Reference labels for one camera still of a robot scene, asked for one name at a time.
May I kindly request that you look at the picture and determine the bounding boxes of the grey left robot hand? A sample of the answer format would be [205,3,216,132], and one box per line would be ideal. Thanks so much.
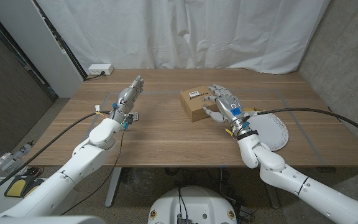
[109,74,145,124]

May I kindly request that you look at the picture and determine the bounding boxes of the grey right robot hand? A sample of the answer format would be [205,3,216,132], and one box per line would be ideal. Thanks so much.
[201,83,259,141]

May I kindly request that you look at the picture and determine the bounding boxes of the cardboard packing box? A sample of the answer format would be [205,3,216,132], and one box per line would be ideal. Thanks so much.
[180,85,220,123]

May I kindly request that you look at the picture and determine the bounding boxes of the gold-rimmed white paper plate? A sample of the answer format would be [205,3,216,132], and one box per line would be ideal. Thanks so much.
[244,107,290,152]

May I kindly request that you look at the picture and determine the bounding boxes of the grey tape strip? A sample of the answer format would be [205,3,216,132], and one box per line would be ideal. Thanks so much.
[85,91,113,138]
[275,90,328,166]

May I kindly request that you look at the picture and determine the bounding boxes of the white power strip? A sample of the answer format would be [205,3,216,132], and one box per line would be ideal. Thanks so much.
[88,63,114,76]

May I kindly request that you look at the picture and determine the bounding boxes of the white curtain backdrop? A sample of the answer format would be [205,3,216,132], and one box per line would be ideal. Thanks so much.
[35,0,331,75]

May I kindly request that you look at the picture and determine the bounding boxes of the table leg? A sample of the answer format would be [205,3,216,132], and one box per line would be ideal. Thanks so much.
[104,167,123,208]
[266,185,281,210]

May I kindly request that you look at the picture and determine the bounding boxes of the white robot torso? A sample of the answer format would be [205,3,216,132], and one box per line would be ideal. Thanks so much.
[147,185,238,224]

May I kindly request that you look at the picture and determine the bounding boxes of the white cabinet panel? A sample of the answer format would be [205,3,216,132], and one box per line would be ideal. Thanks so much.
[0,0,85,99]

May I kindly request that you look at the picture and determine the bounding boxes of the power adapter under table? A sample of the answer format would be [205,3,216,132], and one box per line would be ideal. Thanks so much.
[237,204,253,222]

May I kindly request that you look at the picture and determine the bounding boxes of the clear bagged parts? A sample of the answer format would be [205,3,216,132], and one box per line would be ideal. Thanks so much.
[0,139,35,175]

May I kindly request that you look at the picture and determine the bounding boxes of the yellow black foot pedal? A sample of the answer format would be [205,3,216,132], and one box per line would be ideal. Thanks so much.
[4,175,45,198]

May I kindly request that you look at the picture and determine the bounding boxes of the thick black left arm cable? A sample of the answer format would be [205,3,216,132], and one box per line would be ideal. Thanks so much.
[0,110,111,200]

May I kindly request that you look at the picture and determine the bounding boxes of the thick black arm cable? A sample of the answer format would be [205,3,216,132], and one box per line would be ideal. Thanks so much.
[253,107,358,141]
[0,110,111,200]

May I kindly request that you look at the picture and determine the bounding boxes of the thin black cable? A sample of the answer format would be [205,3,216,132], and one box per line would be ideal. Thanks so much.
[59,128,126,216]

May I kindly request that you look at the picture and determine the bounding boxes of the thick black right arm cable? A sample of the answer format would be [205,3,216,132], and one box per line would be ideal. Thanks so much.
[253,107,358,141]

